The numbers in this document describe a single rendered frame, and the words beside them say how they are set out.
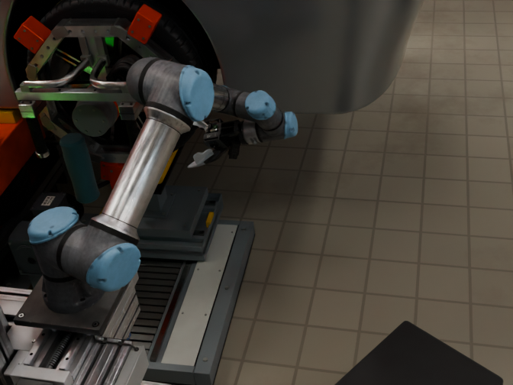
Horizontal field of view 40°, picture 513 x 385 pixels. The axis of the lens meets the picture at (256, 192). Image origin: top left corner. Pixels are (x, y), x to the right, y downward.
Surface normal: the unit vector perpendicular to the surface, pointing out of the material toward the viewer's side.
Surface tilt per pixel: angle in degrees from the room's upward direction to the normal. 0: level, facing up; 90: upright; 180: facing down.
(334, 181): 0
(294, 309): 0
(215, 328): 0
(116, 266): 95
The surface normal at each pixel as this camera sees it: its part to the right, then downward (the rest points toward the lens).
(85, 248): -0.41, -0.33
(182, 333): -0.08, -0.80
